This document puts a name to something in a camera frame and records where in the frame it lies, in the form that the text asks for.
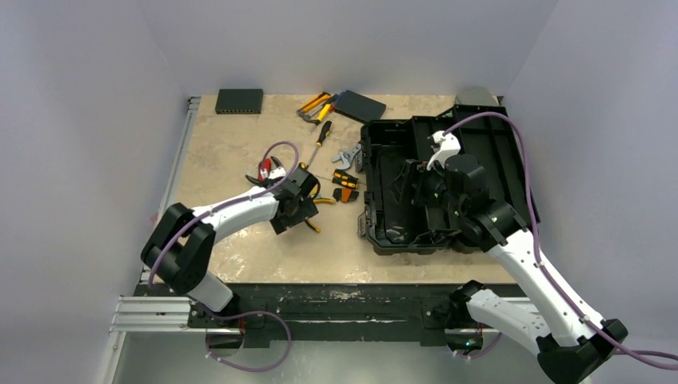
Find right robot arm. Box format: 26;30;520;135
397;154;628;383

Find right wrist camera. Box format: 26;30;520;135
426;130;461;170

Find aluminium frame rail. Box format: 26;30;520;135
108;95;592;384

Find orange hex key holder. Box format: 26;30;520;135
333;188;360;203

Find yellow handled pliers top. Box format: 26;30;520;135
296;92;331;121

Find black tool box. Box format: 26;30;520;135
357;105;540;255

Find grey plastic case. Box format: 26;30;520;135
454;86;500;106

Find black network switch box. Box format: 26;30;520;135
214;89;264;114

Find yellow black screwdriver right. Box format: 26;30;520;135
332;169;359;190

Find black flat tray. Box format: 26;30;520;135
334;90;386;123

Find adjustable wrench red handle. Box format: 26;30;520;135
332;143;362;170

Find red handled cutter pliers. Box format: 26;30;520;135
257;158;272;181

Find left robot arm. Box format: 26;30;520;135
140;168;319;327

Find yellow handled long pliers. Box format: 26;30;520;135
305;183;337;234

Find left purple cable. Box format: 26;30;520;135
147;141;301;373

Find yellow black long screwdriver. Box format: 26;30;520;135
306;121;333;167

